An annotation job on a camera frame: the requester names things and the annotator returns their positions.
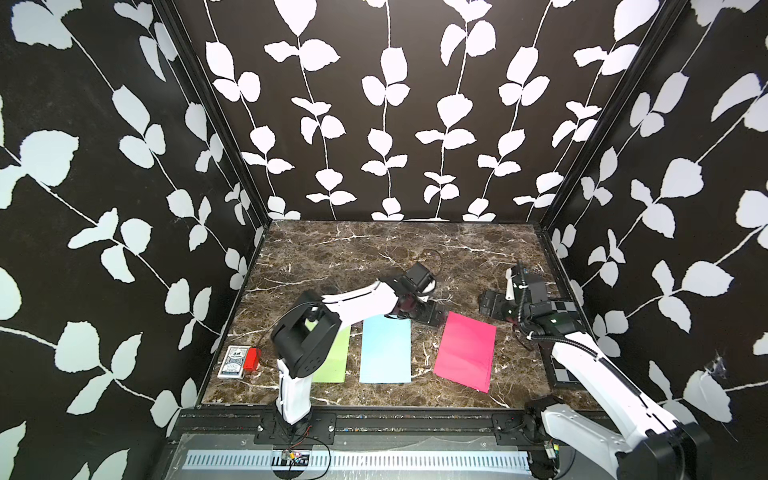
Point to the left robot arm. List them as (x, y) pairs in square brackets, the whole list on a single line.
[(303, 336)]

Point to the light blue paper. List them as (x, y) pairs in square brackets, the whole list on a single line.
[(386, 351)]

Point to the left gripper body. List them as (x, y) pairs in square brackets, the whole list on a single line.
[(422, 311)]

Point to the small circuit board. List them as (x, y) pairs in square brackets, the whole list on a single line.
[(290, 459)]

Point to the large magenta paper sheet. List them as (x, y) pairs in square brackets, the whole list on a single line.
[(466, 352)]

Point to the checkerboard calibration plate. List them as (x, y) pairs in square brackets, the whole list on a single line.
[(562, 375)]

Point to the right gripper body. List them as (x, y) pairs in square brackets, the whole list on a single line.
[(502, 309)]

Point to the white perforated rail strip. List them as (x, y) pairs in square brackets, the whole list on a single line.
[(513, 462)]

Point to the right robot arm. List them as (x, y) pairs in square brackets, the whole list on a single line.
[(645, 442)]

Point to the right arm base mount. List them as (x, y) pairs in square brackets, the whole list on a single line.
[(521, 428)]

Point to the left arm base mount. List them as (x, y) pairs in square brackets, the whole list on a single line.
[(316, 428)]

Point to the red small box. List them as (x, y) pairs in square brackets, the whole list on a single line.
[(252, 359)]

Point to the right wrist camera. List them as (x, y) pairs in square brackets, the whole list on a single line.
[(517, 288)]

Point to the playing card deck box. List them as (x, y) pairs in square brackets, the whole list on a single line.
[(233, 363)]

